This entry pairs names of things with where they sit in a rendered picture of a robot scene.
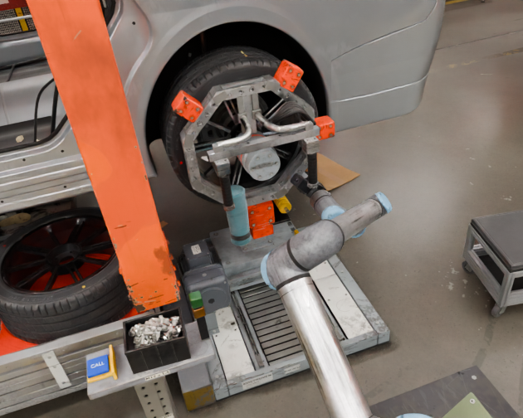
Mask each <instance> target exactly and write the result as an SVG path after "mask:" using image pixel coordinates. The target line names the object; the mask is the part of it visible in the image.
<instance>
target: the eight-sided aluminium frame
mask: <svg viewBox="0 0 523 418"><path fill-rule="evenodd" d="M239 90H240V91H241V92H239ZM269 90H271V91H272V92H274V93H275V94H276V95H278V96H280V97H281V98H282V99H283V100H284V101H286V102H289V101H295V102H296V103H298V104H299V105H300V106H301V107H302V108H303V109H304V110H305V111H306V112H307V113H308V115H309V116H310V117H311V118H312V119H313V120H315V110H314V109H313V108H312V107H311V106H310V105H309V104H308V103H307V102H306V101H305V100H303V99H302V98H300V97H299V96H298V95H296V94H295V93H293V92H290V91H289V90H287V89H286V88H283V87H281V86H280V83H279V82H278V81H277V80H276V79H275V78H274V77H272V76H270V75H262V76H259V77H255V78H251V79H246V80H239V81H235V82H232V83H227V84H223V85H216V86H213V87H212V89H211V90H210V91H209V92H208V94H207V96H206V97H205V98H204V100H203V102H202V103H201V105H202V106H203V108H204V110H203V112H202V113H201V114H200V115H199V116H198V118H197V120H196V121H195V122H194V123H192V122H190V121H188V122H187V124H186V125H185V126H184V127H183V130H182V131H181V132H180V140H181V143H182V146H183V153H184V157H185V162H186V166H187V170H188V178H189V181H190V183H191V186H192V188H193V189H194V190H196V191H197V192H201V193H202V194H204V195H206V196H208V197H211V198H212V199H214V200H216V201H218V202H221V203H222V204H223V198H222V189H221V188H220V187H218V186H216V185H215V184H213V183H211V182H209V181H207V180H205V179H203V178H201V177H200V173H199V169H198V161H197V157H196V152H195V147H194V143H193V141H194V140H195V139H196V138H197V136H198V134H199V133H200V132H201V130H202V129H203V127H204V126H205V124H206V123H207V122H208V121H209V119H210V118H211V117H212V115H213V113H214V112H215V111H216V109H217V108H218V106H219V105H220V104H221V103H222V101H224V100H231V99H235V98H237V97H239V96H247V95H251V94H254V93H261V92H265V91H269ZM307 163H308V162H307V153H306V152H305V151H304V150H303V149H302V150H301V152H300V153H299V154H298V155H297V157H296V158H295V159H294V161H293V162H292V163H291V165H290V166H289V167H288V168H287V170H285V172H284V173H283V174H282V175H281V177H280V178H279V179H278V180H277V182H276V183H275V184H272V185H269V186H265V187H259V188H256V189H253V190H250V191H246V192H245V195H246V199H247V206H248V207H249V206H252V205H256V204H259V203H262V202H268V201H271V200H274V199H279V198H281V197H284V196H285V195H286V194H287V193H288V191H289V190H290V189H291V187H292V186H293V184H292V183H291V178H292V177H293V175H294V174H295V173H298V174H300V175H302V173H303V172H304V171H305V170H306V169H307V168H308V165H307Z"/></svg>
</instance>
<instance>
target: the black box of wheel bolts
mask: <svg viewBox="0 0 523 418"><path fill-rule="evenodd" d="M123 337H124V354H125V356H126V357H127V360H128V362H129V365H130V368H131V370H132V372H133V374H136V373H140V372H145V371H148V370H151V369H155V368H158V367H163V366H166V365H169V364H172V363H176V362H181V361H184V360H187V359H190V358H191V355H190V350H189V345H188V337H187V333H186V328H185V325H184V321H183V316H182V312H181V308H180V307H177V308H174V309H169V310H165V311H162V312H158V313H152V314H150V315H146V316H143V317H139V318H133V319H130V320H127V321H124V322H123Z"/></svg>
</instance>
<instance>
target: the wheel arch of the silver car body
mask: <svg viewBox="0 0 523 418"><path fill-rule="evenodd" d="M201 32H205V38H206V45H207V51H209V52H210V51H211V50H213V49H216V50H217V48H219V47H221V48H222V47H223V46H226V47H228V46H251V47H256V48H257V49H261V50H263V51H266V52H268V53H270V54H272V55H273V56H275V57H276V58H278V59H279V60H280V61H282V60H283V59H285V60H287V61H289V62H291V63H293V64H295V65H297V66H298V67H300V68H301V69H302V70H303V71H304V73H303V75H302V77H301V79H302V81H304V83H305V85H306V86H307V87H308V88H309V90H310V92H311V93H312V95H313V97H314V100H315V104H316V107H317V110H318V116H319V117H322V116H326V115H328V116H329V117H330V118H331V101H330V92H329V89H328V85H327V82H326V79H325V76H324V73H323V71H322V69H321V68H320V65H319V63H318V61H317V60H316V58H315V57H314V55H313V54H312V53H311V51H310V50H309V49H308V48H307V46H306V45H305V44H304V43H303V42H302V41H301V40H299V39H298V38H297V37H296V36H294V35H293V34H291V33H290V32H289V31H287V30H286V29H284V28H282V27H279V26H277V25H275V24H272V23H269V22H264V21H261V20H256V19H245V18H244V19H232V20H227V21H223V22H218V23H215V24H212V25H211V26H208V27H205V28H204V29H202V30H200V31H198V32H196V33H194V34H193V35H192V36H190V37H189V38H188V39H186V40H185V41H184V42H182V43H181V44H180V45H179V46H178V47H177V48H176V49H175V50H174V51H173V52H172V53H171V55H170V56H169V57H168V59H167V60H166V61H165V62H164V63H163V65H162V66H161V68H160V70H159V72H158V74H157V75H156V77H155V79H154V82H153V84H152V86H151V88H150V91H149V95H148V98H147V101H146V105H145V109H144V123H143V135H144V149H145V152H146V157H147V159H148V162H149V166H150V168H151V170H152V172H153V174H154V176H155V177H157V176H158V174H157V172H156V168H155V166H154V161H153V158H152V155H151V152H150V149H149V146H150V144H151V143H152V142H153V141H155V140H156V139H161V135H160V129H159V113H160V108H161V106H162V105H161V104H162V101H163V99H164V95H165V94H166V90H167V89H168V87H169V85H170V83H171V82H172V81H174V77H175V76H176V75H178V73H179V72H180V71H181V70H183V68H184V67H185V66H186V65H187V62H188V53H192V55H191V57H190V61H193V59H195V58H196V57H200V55H202V54H203V53H202V46H201V40H200V33H201ZM261 94H262V96H263V97H264V98H265V100H266V102H267V104H268V108H269V107H270V106H271V105H273V104H274V103H275V102H276V101H277V100H278V99H279V98H280V97H279V96H278V95H276V94H275V93H274V92H272V91H271V90H269V91H265V92H261Z"/></svg>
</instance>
